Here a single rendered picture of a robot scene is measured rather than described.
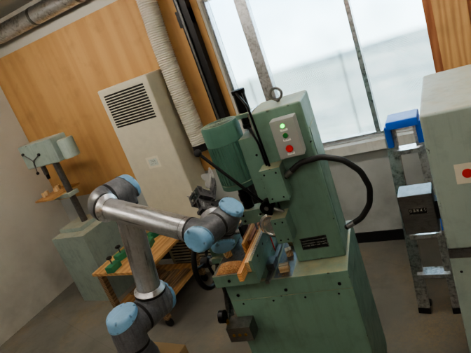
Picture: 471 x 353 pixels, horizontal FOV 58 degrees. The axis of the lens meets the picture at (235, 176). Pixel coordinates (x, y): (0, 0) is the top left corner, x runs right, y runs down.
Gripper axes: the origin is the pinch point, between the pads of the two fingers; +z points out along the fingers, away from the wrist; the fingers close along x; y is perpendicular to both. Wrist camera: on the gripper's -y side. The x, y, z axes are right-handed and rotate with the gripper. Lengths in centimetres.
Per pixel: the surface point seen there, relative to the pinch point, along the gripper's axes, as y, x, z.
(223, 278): -20.4, 29.3, -27.2
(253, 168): -20.7, -12.0, 1.3
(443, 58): -136, -90, 53
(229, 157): -11.6, -9.6, 8.0
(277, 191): -22.8, -16.0, -16.6
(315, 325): -61, 26, -52
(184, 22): -37, -7, 176
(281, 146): -16.3, -31.9, -8.6
